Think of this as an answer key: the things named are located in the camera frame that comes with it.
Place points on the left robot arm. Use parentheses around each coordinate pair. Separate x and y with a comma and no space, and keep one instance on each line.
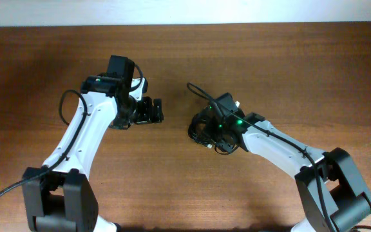
(58,196)

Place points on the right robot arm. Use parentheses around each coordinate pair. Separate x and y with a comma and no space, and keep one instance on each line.
(333,193)

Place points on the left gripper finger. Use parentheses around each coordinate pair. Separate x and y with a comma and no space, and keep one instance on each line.
(148,110)
(158,115)

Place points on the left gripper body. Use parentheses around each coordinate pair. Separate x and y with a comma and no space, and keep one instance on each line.
(129,114)

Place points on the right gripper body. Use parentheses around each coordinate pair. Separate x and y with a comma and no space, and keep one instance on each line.
(219,127)

